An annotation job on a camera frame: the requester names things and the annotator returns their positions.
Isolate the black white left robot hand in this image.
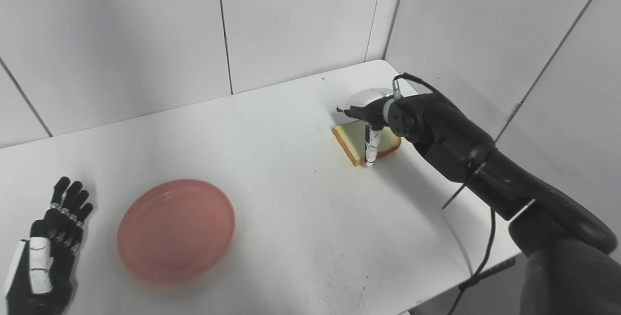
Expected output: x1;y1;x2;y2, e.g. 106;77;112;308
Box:
4;176;94;315

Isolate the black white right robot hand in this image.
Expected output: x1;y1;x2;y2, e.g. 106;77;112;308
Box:
336;88;394;167

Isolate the slice of white bread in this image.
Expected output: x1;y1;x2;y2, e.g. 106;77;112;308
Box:
332;121;402;167

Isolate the pink round plate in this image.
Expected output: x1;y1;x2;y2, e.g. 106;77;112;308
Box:
116;179;236;285

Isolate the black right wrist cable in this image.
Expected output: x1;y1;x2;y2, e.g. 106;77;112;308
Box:
392;73;498;315

